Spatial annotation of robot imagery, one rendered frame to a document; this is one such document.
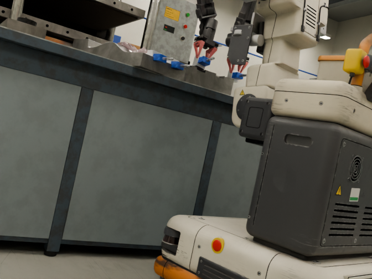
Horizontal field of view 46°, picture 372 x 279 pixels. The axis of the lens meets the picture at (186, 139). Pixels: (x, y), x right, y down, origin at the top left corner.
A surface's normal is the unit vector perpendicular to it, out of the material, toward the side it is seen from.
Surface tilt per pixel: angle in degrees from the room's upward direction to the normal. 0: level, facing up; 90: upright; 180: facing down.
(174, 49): 90
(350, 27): 90
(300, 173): 90
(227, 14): 90
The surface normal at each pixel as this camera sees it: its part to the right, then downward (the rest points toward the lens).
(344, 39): -0.89, -0.19
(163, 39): 0.51, 0.10
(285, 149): -0.70, -0.16
